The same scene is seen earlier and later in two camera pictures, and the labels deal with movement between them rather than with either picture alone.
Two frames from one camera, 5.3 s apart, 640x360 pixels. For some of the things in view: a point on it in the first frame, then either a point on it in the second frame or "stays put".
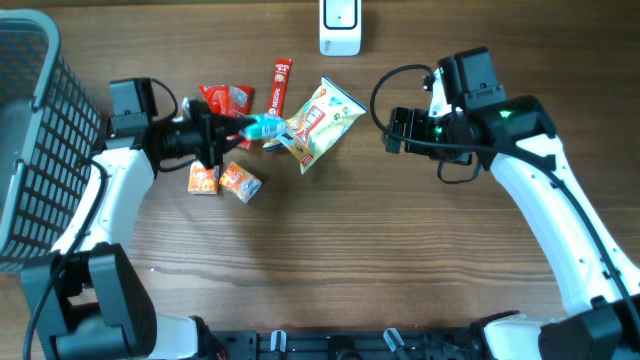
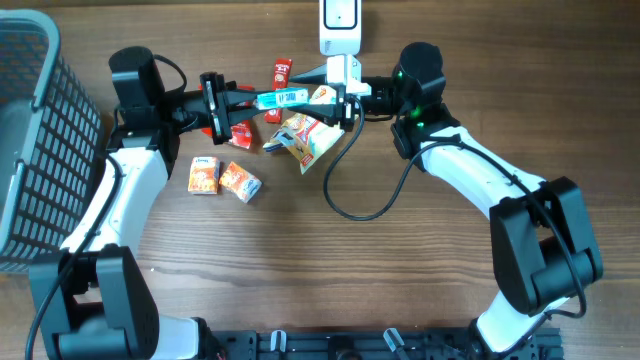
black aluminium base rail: x=345 y=344 stays put
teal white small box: x=266 y=127 → x=282 y=97
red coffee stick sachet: x=279 y=86 stays put
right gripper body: x=420 y=134 → x=349 y=110
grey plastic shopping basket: x=49 y=129 stays put
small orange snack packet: x=239 y=182 stays put
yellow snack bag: x=322 y=121 stays put
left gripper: x=214 y=128 → x=220 y=96
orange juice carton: x=202 y=180 stays put
